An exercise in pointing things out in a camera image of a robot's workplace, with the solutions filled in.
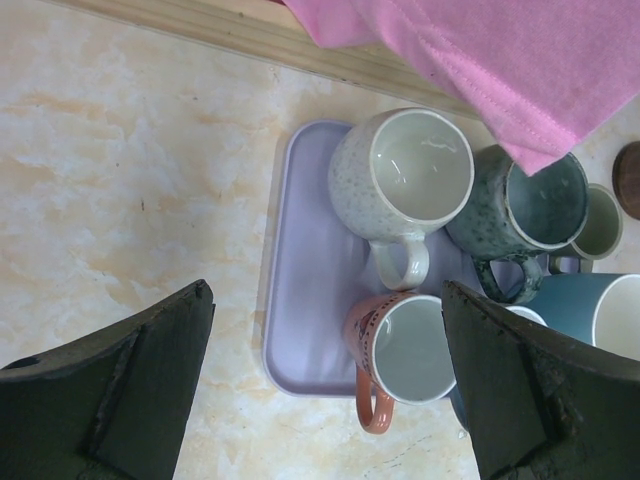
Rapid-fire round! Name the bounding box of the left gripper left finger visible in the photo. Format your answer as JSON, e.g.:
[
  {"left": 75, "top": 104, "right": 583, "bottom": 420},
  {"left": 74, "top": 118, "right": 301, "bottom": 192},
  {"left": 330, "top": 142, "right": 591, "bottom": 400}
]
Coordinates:
[{"left": 1, "top": 280, "right": 215, "bottom": 479}]

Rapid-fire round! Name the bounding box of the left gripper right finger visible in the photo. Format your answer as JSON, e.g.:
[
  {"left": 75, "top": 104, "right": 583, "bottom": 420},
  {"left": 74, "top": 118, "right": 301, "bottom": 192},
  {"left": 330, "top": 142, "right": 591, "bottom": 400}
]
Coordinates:
[{"left": 442, "top": 281, "right": 639, "bottom": 479}]

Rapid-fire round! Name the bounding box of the light blue mug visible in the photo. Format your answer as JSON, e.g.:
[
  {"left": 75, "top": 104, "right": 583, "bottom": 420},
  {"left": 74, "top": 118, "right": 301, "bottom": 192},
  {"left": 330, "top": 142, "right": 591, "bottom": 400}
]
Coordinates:
[{"left": 525, "top": 273, "right": 640, "bottom": 360}]

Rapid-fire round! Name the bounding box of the small olive green cup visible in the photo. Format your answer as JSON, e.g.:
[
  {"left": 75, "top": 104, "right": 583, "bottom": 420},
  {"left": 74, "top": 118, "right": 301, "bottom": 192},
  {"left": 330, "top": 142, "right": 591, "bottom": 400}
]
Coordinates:
[{"left": 548, "top": 183, "right": 623, "bottom": 274}]

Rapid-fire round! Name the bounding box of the dark walnut coaster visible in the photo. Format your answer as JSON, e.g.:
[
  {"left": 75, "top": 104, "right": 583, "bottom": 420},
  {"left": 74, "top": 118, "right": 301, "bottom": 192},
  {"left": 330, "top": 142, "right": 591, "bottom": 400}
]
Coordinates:
[{"left": 612, "top": 141, "right": 640, "bottom": 220}]

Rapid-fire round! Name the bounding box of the grey blue printed mug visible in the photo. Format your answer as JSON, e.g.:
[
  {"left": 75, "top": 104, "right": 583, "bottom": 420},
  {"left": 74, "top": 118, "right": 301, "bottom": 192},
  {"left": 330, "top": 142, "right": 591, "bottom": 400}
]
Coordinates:
[{"left": 449, "top": 305, "right": 547, "bottom": 432}]

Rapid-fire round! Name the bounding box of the orange printed mug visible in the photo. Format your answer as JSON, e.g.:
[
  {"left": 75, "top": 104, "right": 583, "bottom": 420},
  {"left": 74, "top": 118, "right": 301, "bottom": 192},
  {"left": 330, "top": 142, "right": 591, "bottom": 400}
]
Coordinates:
[{"left": 343, "top": 292, "right": 456, "bottom": 434}]

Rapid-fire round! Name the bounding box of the dark green speckled mug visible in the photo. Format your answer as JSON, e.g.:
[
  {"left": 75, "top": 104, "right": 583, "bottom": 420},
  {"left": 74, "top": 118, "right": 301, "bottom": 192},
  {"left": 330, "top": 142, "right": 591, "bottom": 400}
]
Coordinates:
[{"left": 446, "top": 145, "right": 588, "bottom": 304}]

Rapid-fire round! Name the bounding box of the lavender plastic tray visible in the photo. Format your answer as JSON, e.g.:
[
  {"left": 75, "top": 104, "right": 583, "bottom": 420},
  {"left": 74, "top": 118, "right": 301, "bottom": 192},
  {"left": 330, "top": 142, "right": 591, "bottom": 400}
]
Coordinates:
[{"left": 261, "top": 118, "right": 594, "bottom": 399}]

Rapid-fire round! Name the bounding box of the white speckled mug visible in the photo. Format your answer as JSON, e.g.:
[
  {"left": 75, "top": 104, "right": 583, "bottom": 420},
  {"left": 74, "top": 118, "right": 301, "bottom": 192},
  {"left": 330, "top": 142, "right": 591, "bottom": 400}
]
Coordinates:
[{"left": 328, "top": 108, "right": 475, "bottom": 291}]

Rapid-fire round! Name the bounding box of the pink shirt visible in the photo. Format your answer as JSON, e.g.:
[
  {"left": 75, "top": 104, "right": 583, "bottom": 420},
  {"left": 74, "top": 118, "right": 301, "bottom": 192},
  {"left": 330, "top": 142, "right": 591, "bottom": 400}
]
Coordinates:
[{"left": 289, "top": 0, "right": 639, "bottom": 174}]

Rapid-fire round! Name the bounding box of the wooden rack base tray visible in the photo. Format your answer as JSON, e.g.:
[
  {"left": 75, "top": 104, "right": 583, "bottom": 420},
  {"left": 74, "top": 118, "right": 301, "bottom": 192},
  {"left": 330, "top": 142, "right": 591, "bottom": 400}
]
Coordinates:
[{"left": 60, "top": 0, "right": 478, "bottom": 119}]

